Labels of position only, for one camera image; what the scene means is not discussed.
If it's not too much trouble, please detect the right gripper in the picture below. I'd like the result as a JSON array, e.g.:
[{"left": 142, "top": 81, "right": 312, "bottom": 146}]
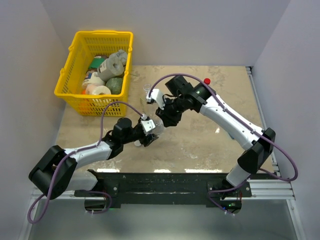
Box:
[{"left": 155, "top": 96, "right": 186, "bottom": 128}]

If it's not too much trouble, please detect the clear bottle with red ring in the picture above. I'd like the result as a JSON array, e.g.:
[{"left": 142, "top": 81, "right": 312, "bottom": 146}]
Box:
[{"left": 203, "top": 78, "right": 211, "bottom": 86}]

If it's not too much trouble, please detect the red bottle cap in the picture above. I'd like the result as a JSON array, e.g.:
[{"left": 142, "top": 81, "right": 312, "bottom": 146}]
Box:
[{"left": 204, "top": 78, "right": 211, "bottom": 85}]

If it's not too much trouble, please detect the clear labelled bottle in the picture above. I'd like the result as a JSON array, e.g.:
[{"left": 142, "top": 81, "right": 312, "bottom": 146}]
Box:
[{"left": 152, "top": 117, "right": 165, "bottom": 136}]

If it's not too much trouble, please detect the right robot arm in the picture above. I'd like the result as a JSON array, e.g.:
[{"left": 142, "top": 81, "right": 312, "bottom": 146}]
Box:
[{"left": 146, "top": 73, "right": 276, "bottom": 197}]

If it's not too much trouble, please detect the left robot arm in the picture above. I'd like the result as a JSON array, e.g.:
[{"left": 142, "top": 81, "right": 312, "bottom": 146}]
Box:
[{"left": 28, "top": 117, "right": 158, "bottom": 200}]

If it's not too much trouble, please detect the white bottle cap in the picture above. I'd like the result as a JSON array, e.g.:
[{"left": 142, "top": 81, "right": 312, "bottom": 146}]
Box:
[{"left": 134, "top": 140, "right": 142, "bottom": 147}]

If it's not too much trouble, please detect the clear bottle lying near basket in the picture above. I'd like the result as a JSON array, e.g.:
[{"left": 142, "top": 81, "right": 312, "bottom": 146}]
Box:
[{"left": 140, "top": 83, "right": 158, "bottom": 119}]

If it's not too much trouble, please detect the green round fruit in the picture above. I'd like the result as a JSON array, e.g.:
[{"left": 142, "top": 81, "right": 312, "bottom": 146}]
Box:
[{"left": 105, "top": 77, "right": 123, "bottom": 95}]

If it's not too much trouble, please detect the grey paper roll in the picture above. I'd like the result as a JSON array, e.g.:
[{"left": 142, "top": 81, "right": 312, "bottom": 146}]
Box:
[{"left": 97, "top": 49, "right": 128, "bottom": 82}]

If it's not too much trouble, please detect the white tape roll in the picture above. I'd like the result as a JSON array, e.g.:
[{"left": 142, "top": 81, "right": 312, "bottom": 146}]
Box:
[{"left": 85, "top": 84, "right": 112, "bottom": 96}]

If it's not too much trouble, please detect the cream labelled container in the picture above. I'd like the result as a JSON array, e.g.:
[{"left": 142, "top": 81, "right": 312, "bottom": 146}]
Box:
[{"left": 82, "top": 70, "right": 105, "bottom": 89}]

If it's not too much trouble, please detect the green box in basket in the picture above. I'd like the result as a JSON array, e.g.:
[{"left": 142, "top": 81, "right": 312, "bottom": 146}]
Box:
[{"left": 89, "top": 56, "right": 106, "bottom": 69}]

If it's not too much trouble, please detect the yellow plastic basket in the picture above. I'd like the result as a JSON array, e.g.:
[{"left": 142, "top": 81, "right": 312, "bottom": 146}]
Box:
[{"left": 54, "top": 30, "right": 134, "bottom": 116}]

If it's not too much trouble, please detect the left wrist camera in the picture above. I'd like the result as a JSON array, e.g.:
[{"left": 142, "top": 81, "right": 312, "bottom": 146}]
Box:
[{"left": 140, "top": 119, "right": 156, "bottom": 136}]

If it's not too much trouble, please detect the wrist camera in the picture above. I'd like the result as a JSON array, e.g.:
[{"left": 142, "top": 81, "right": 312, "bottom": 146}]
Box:
[
  {"left": 145, "top": 88, "right": 165, "bottom": 110},
  {"left": 140, "top": 119, "right": 156, "bottom": 136}
]

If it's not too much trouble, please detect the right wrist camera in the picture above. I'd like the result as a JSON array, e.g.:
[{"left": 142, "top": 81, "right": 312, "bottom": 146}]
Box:
[{"left": 145, "top": 88, "right": 165, "bottom": 110}]

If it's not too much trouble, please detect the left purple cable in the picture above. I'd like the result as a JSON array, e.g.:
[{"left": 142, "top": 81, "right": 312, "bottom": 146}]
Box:
[{"left": 26, "top": 101, "right": 147, "bottom": 224}]

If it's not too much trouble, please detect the purple cable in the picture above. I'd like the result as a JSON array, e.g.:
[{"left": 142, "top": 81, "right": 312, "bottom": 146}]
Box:
[
  {"left": 148, "top": 73, "right": 299, "bottom": 182},
  {"left": 26, "top": 101, "right": 147, "bottom": 224}
]

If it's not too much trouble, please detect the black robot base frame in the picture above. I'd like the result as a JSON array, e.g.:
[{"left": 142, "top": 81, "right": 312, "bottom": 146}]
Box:
[{"left": 74, "top": 170, "right": 252, "bottom": 214}]

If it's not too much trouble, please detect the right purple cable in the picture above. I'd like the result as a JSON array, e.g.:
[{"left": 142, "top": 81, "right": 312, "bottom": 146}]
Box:
[{"left": 148, "top": 73, "right": 299, "bottom": 182}]

